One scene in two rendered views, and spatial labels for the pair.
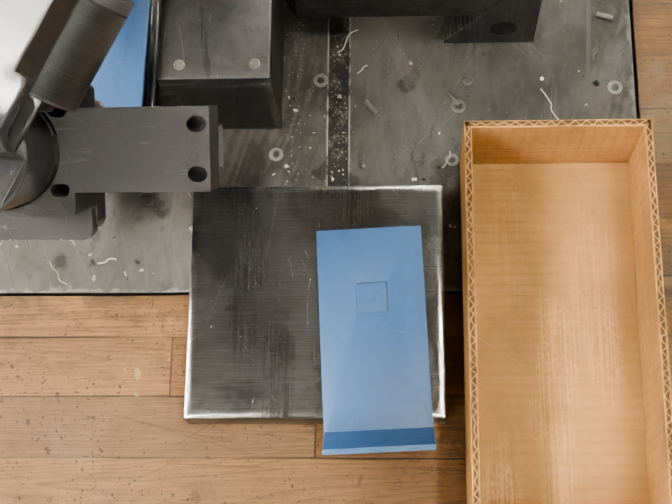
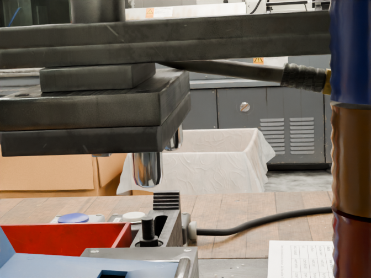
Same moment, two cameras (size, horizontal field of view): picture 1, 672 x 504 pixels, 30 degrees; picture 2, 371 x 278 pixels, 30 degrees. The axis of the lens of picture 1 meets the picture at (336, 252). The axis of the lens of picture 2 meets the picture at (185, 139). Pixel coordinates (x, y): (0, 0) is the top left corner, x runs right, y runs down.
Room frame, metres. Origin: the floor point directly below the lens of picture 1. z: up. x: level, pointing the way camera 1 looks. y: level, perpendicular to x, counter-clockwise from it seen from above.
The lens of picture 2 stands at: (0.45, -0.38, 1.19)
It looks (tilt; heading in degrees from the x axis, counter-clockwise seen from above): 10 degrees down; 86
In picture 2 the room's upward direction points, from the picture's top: 3 degrees counter-clockwise
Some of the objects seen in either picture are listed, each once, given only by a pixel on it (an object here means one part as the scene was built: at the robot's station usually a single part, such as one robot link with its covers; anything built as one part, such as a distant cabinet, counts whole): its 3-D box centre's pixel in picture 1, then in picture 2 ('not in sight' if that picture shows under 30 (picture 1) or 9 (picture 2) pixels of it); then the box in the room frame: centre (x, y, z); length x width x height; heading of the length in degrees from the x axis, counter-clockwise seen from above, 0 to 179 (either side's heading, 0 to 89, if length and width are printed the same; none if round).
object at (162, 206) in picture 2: not in sight; (165, 236); (0.47, 0.36, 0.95); 0.06 x 0.03 x 0.09; 80
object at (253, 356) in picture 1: (317, 302); not in sight; (0.23, 0.02, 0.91); 0.17 x 0.16 x 0.02; 80
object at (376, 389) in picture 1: (373, 335); not in sight; (0.19, -0.01, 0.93); 0.15 x 0.07 x 0.03; 173
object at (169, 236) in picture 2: not in sight; (156, 254); (0.46, 0.29, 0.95); 0.15 x 0.03 x 0.10; 80
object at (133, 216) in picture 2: not in sight; (134, 222); (0.44, 0.48, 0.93); 0.03 x 0.03 x 0.02
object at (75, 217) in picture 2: not in sight; (73, 223); (0.36, 0.49, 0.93); 0.04 x 0.04 x 0.02
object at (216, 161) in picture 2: not in sight; (203, 194); (0.72, 2.58, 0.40); 0.69 x 0.60 x 0.50; 75
